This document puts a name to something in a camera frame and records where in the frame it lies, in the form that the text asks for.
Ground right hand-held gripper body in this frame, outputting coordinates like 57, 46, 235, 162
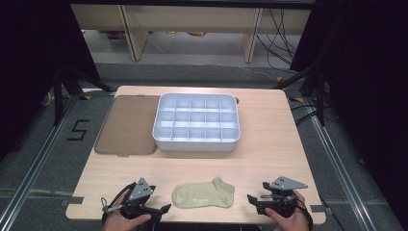
261, 175, 309, 218

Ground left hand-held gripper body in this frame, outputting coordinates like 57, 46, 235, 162
120, 177, 162, 220

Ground pale green sock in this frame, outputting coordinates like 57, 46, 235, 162
171, 176, 236, 210

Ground white divided storage box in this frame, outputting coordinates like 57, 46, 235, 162
151, 92, 242, 152

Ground person's right hand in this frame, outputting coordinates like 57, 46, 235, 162
264, 189, 311, 231

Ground person's left hand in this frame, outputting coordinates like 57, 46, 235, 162
102, 189, 152, 231

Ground brown translucent lid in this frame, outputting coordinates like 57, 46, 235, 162
94, 94, 162, 157

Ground black metal stand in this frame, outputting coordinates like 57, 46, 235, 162
272, 65, 327, 127
52, 64, 116, 127

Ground black curtain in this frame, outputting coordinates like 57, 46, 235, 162
0, 0, 101, 162
290, 0, 408, 231

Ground beige wooden desk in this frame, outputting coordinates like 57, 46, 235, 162
70, 3, 312, 64

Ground black crossbar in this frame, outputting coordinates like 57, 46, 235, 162
70, 0, 317, 10

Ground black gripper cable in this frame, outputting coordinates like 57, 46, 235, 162
100, 182, 138, 227
295, 192, 315, 231

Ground aluminium floor rail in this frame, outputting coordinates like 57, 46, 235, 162
302, 95, 379, 231
0, 92, 82, 231

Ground black floor cables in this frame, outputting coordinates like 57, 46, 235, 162
255, 8, 303, 71

